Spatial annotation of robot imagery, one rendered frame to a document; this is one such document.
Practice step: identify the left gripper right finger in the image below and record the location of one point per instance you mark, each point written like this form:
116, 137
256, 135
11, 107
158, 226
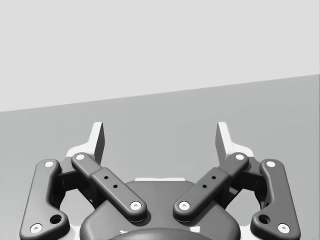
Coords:
212, 183

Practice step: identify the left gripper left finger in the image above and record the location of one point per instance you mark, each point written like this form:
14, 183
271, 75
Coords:
107, 183

